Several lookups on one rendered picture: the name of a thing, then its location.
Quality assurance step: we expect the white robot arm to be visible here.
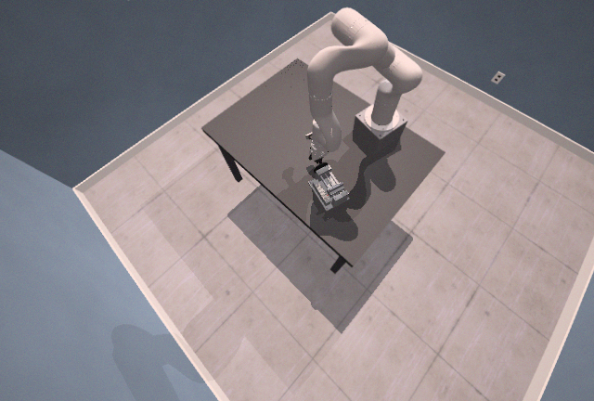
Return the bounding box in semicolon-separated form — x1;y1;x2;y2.
305;8;422;152

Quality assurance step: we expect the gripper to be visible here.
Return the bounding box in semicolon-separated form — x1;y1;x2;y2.
308;143;329;163

